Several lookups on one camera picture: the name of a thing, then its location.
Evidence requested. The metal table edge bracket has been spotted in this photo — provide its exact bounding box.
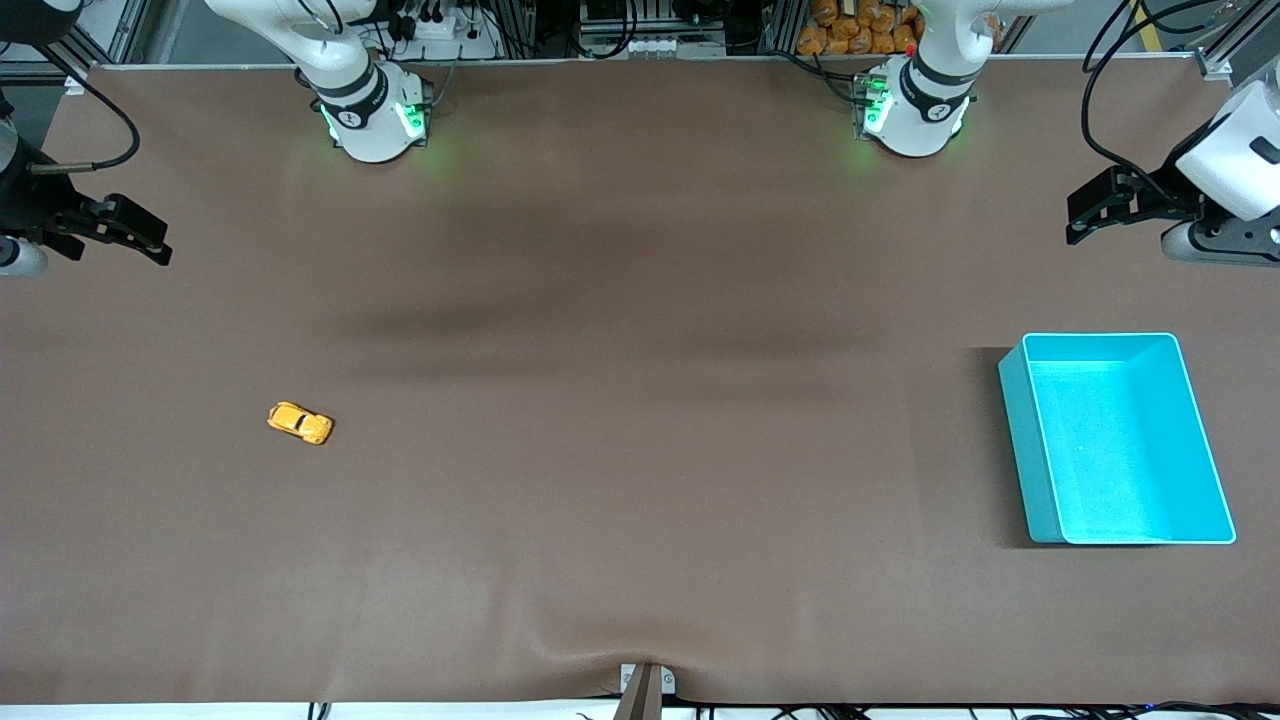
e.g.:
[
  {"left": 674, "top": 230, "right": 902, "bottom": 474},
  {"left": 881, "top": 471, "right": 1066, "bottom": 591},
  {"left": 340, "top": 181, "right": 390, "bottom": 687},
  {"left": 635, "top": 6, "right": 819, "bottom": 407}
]
[{"left": 612, "top": 662, "right": 677, "bottom": 720}]

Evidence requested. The pile of orange objects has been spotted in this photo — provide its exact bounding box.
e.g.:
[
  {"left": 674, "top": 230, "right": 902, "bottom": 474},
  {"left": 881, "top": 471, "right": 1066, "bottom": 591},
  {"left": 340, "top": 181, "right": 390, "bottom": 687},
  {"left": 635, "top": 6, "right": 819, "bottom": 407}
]
[{"left": 797, "top": 0, "right": 926, "bottom": 57}]

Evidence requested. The white power strip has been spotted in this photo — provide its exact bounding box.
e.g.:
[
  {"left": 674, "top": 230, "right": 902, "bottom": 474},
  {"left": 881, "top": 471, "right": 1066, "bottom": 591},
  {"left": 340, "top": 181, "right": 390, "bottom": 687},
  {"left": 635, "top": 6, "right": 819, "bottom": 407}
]
[{"left": 385, "top": 0, "right": 501, "bottom": 61}]

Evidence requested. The large table cover mat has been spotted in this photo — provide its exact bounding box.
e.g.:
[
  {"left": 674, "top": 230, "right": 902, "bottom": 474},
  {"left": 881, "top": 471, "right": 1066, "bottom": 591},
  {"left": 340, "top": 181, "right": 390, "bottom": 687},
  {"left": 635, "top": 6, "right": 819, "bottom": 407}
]
[{"left": 0, "top": 55, "right": 1280, "bottom": 707}]

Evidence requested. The teal plastic bin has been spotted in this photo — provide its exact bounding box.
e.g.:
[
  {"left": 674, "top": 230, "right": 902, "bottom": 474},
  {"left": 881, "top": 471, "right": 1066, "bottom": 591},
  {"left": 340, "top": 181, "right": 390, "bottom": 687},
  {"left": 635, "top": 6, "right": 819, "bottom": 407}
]
[{"left": 998, "top": 332, "right": 1238, "bottom": 547}]

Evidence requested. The yellow beetle toy car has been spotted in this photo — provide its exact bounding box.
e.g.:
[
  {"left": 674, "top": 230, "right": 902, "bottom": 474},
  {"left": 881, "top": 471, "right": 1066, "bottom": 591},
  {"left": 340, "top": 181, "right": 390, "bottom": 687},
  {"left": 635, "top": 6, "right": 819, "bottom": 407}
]
[{"left": 266, "top": 401, "right": 335, "bottom": 447}]

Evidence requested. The aluminium frame profile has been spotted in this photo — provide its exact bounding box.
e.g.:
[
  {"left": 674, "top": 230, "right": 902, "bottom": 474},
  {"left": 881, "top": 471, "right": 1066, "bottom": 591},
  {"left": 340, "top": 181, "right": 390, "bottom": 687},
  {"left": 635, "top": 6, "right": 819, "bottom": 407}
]
[
  {"left": 1195, "top": 0, "right": 1280, "bottom": 83},
  {"left": 0, "top": 0, "right": 153, "bottom": 77}
]

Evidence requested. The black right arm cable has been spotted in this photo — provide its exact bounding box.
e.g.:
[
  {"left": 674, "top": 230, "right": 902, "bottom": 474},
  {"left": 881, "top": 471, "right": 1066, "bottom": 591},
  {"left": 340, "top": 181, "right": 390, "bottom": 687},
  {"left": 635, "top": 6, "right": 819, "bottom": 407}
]
[{"left": 0, "top": 40, "right": 141, "bottom": 177}]

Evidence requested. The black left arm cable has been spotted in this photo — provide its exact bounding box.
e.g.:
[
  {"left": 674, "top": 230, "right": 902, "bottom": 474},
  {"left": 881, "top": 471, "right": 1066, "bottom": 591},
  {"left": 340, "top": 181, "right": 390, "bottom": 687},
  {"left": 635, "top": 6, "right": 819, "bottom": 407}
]
[{"left": 1079, "top": 0, "right": 1216, "bottom": 201}]

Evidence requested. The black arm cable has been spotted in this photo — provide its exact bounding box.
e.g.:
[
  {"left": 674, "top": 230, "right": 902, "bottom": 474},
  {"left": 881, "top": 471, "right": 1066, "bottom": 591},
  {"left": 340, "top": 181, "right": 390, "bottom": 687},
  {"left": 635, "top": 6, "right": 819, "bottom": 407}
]
[
  {"left": 0, "top": 40, "right": 141, "bottom": 177},
  {"left": 1079, "top": 0, "right": 1216, "bottom": 201}
]

